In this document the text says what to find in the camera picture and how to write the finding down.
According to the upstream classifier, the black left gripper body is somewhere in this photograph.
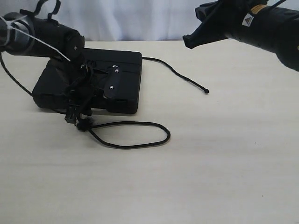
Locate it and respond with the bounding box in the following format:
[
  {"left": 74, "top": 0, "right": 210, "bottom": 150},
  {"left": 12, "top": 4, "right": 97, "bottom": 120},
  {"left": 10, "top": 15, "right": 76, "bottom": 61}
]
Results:
[{"left": 53, "top": 50, "right": 123, "bottom": 110}]

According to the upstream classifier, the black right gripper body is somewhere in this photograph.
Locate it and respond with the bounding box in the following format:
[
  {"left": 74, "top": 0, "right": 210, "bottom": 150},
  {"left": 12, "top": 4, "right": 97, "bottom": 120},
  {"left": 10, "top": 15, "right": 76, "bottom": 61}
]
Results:
[{"left": 183, "top": 0, "right": 246, "bottom": 49}]

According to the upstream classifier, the black power cord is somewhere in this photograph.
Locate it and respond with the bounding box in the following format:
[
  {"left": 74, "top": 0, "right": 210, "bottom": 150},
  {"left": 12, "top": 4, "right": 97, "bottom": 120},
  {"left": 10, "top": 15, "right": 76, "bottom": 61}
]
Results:
[{"left": 76, "top": 56, "right": 210, "bottom": 149}]

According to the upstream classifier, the black rectangular power adapter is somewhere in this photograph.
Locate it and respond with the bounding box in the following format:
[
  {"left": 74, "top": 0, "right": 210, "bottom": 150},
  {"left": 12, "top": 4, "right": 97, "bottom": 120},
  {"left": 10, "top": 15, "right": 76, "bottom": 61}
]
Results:
[{"left": 32, "top": 48, "right": 142, "bottom": 114}]

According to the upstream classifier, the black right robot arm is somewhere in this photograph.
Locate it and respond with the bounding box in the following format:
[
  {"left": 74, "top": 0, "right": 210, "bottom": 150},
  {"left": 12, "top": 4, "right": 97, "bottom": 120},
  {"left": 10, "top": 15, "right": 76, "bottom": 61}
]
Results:
[{"left": 183, "top": 0, "right": 299, "bottom": 71}]

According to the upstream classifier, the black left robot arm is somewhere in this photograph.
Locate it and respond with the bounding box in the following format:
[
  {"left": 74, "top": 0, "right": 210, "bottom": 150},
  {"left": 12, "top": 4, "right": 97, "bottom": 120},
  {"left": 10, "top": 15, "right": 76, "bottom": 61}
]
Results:
[{"left": 0, "top": 13, "right": 121, "bottom": 128}]

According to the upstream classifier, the white cable tie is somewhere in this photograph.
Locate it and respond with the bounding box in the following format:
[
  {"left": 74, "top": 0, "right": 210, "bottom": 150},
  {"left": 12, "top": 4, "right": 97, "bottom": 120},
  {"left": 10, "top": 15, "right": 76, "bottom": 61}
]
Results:
[{"left": 0, "top": 13, "right": 80, "bottom": 61}]

